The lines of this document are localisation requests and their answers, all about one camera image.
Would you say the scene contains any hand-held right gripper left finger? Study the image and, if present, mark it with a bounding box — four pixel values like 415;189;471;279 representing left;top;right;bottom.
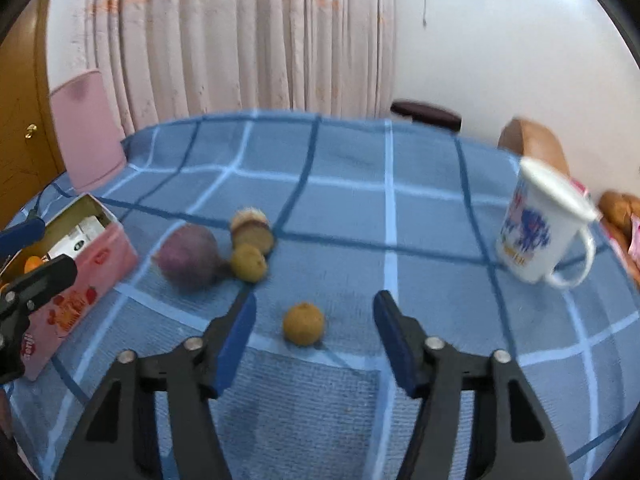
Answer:
55;290;258;480

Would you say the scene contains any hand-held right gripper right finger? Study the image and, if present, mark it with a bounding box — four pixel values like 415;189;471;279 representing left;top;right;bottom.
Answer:
372;290;573;480

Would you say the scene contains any pink plastic bin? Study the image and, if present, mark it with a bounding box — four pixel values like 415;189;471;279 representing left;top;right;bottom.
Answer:
50;69;128;195

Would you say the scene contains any purple passion fruit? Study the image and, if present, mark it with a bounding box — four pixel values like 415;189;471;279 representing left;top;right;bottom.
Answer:
154;224;221;291

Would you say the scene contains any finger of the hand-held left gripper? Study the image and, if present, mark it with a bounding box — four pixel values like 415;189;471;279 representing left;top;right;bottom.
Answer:
0;219;47;257
0;255;79;313

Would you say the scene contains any yellow-brown longan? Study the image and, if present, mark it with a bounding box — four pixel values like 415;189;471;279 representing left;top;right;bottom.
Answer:
282;302;325;347
230;244;267;282

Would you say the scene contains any dark round stool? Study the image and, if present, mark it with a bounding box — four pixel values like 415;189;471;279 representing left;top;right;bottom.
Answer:
390;100;462;133

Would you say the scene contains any white mug lid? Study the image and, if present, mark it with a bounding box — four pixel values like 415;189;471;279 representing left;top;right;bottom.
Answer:
520;156;601;222

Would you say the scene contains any pink floral curtain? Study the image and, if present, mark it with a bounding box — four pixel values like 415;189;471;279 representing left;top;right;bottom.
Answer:
70;0;396;136

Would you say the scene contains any pink tin box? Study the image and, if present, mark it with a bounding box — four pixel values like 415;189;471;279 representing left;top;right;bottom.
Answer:
0;194;139;382

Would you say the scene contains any brown and cream round fruit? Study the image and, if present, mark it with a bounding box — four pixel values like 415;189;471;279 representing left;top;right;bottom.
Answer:
230;207;276;256

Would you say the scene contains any white mug with blue print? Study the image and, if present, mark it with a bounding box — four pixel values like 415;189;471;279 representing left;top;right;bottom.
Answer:
496;170;597;289

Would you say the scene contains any white paper packet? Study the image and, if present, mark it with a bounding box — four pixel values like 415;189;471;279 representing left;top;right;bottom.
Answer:
47;215;111;263

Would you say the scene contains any blue checkered tablecloth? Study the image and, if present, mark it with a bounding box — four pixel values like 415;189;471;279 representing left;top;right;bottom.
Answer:
0;109;640;480

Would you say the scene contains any pink floral blanket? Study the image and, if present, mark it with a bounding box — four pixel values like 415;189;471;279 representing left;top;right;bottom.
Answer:
570;180;640;281

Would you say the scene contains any wooden door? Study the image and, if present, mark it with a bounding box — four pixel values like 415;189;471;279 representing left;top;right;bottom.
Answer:
0;0;68;231

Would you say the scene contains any brown leather sofa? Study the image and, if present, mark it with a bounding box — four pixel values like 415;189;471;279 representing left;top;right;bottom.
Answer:
497;117;640;286

